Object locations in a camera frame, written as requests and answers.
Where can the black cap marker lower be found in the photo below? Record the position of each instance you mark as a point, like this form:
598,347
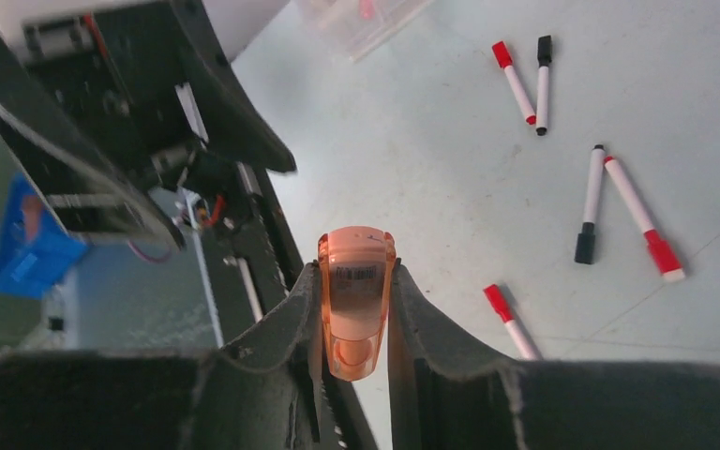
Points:
586,238

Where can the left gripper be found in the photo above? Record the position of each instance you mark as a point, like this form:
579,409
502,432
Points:
89,113

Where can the red cap marker right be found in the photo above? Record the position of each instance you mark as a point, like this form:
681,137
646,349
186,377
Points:
660,250

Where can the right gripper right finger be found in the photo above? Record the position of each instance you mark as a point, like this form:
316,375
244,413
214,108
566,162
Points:
449,390

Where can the orange highlighter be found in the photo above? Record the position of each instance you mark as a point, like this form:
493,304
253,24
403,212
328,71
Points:
356,264

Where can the red cap marker bottom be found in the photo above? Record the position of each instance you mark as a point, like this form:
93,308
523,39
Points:
516,331

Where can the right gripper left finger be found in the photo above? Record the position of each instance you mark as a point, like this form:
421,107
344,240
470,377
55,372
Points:
267,389

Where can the black cap marker upper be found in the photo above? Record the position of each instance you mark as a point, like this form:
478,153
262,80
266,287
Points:
544,58

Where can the black cap marker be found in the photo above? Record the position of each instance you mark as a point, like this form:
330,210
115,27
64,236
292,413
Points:
544,58
586,238

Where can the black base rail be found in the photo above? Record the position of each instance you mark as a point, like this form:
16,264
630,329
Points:
247,255

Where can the red cap marker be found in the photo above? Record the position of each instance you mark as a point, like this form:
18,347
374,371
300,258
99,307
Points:
506,64
660,250
516,331

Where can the red cap marker left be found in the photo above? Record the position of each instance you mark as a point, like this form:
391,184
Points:
506,64

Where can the white plastic drawer organizer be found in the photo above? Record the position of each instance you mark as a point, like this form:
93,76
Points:
355,28

